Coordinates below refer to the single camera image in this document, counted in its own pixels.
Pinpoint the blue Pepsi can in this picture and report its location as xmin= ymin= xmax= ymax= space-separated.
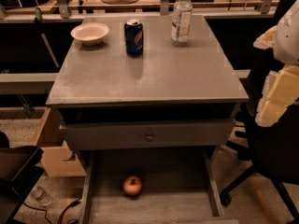
xmin=124 ymin=19 xmax=143 ymax=56

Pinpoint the white paper bowl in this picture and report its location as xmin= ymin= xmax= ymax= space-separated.
xmin=71 ymin=22 xmax=109 ymax=46

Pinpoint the black office chair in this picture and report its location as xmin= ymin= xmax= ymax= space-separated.
xmin=220 ymin=0 xmax=299 ymax=224

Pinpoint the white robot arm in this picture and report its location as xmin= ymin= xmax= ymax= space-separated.
xmin=253 ymin=0 xmax=299 ymax=127

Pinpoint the wooden background workbench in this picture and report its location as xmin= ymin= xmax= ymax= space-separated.
xmin=0 ymin=0 xmax=279 ymax=21

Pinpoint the grey drawer cabinet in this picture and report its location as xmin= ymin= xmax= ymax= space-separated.
xmin=45 ymin=14 xmax=249 ymax=173

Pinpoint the clear plastic cup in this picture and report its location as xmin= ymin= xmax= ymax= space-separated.
xmin=30 ymin=186 xmax=52 ymax=207

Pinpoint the clear plastic water bottle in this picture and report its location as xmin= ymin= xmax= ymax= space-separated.
xmin=171 ymin=0 xmax=192 ymax=46

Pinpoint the grey top drawer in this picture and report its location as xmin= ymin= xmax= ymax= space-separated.
xmin=60 ymin=119 xmax=234 ymax=151

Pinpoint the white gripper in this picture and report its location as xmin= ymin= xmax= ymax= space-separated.
xmin=253 ymin=26 xmax=299 ymax=127

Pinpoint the grey open middle drawer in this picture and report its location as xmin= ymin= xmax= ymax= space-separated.
xmin=79 ymin=147 xmax=239 ymax=224

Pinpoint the cardboard box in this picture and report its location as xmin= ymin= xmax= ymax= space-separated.
xmin=33 ymin=108 xmax=86 ymax=177

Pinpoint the black bin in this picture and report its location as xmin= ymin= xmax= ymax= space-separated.
xmin=0 ymin=132 xmax=43 ymax=224

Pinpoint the round metal drawer knob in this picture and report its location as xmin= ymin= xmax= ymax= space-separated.
xmin=145 ymin=133 xmax=154 ymax=142

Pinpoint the red apple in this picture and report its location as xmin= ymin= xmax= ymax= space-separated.
xmin=122 ymin=175 xmax=142 ymax=196

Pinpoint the black floor cable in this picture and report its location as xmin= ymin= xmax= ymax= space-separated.
xmin=21 ymin=197 xmax=82 ymax=224

